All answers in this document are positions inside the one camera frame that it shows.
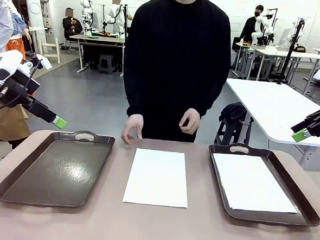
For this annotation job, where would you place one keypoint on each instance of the person's left forearm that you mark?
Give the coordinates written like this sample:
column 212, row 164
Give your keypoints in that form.
column 211, row 104

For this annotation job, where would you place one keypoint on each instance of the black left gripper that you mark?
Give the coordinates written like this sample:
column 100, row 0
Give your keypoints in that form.
column 19, row 88

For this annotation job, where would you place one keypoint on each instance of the black jacket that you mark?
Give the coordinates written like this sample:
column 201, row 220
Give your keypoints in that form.
column 235, row 112

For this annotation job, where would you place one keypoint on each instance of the person's right hand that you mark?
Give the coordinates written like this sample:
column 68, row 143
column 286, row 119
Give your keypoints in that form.
column 132, row 125

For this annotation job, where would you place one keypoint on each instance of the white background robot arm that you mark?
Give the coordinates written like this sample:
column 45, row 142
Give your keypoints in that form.
column 294, row 26
column 113, row 13
column 86, row 12
column 259, row 22

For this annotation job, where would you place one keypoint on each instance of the large white table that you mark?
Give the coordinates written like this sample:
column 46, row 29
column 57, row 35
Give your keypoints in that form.
column 272, row 105

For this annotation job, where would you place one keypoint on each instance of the person's left hand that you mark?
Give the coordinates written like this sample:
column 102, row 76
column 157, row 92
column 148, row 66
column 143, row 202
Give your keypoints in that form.
column 191, row 122

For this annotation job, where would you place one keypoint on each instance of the white computer monitor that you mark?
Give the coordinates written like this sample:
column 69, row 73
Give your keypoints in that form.
column 284, row 38

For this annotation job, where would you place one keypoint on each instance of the person in white shirt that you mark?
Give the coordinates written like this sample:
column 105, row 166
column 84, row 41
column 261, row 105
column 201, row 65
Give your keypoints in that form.
column 119, row 25

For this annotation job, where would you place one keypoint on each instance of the white A4 paper sheet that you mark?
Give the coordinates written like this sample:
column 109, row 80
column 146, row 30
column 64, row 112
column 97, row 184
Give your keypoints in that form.
column 254, row 183
column 156, row 177

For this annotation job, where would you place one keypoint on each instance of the person in black sweater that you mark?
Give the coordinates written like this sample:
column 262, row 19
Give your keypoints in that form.
column 177, row 58

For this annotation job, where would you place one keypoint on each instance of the masked person in black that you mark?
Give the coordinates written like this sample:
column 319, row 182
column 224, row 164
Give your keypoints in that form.
column 250, row 27

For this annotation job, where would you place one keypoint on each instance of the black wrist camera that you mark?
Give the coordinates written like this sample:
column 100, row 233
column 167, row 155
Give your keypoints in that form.
column 31, row 63

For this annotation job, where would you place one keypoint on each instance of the seated person in black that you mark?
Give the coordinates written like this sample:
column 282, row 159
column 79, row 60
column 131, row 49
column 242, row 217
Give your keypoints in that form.
column 72, row 26

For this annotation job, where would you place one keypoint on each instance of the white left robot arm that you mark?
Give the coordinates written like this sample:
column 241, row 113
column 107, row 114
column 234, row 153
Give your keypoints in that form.
column 6, row 59

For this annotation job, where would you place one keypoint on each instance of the black stand pole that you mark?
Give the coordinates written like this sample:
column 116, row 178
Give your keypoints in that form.
column 290, row 57

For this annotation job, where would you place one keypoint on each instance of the white standing air conditioner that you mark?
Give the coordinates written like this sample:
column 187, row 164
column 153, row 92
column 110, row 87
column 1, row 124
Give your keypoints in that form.
column 33, row 6

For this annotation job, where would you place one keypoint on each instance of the brown plastic serving tray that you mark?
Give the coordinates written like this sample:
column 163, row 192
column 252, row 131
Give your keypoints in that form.
column 265, row 216
column 50, row 173

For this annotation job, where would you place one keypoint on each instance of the grey plastic stool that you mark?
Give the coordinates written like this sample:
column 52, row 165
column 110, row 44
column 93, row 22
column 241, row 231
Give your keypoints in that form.
column 107, row 63

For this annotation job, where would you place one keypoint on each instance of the person's right forearm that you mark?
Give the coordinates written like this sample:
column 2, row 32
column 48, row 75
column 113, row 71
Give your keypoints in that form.
column 136, row 102

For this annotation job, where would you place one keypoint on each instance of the brown-top work table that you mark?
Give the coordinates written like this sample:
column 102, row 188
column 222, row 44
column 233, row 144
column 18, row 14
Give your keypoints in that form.
column 99, row 38

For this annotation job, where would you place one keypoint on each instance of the white work table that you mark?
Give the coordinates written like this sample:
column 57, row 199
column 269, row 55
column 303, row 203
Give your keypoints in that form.
column 289, row 54

